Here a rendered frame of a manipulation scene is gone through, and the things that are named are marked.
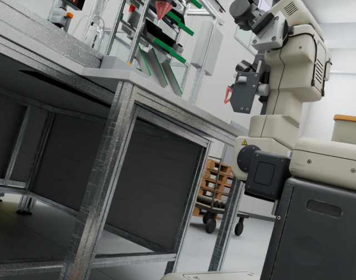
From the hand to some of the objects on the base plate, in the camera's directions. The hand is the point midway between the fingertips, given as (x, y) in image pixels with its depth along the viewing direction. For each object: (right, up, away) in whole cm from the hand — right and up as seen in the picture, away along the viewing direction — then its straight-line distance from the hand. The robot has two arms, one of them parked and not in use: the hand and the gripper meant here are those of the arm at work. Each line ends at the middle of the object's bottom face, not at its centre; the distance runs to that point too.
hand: (159, 18), depth 170 cm
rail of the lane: (-30, -28, -28) cm, 50 cm away
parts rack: (-21, -37, +40) cm, 58 cm away
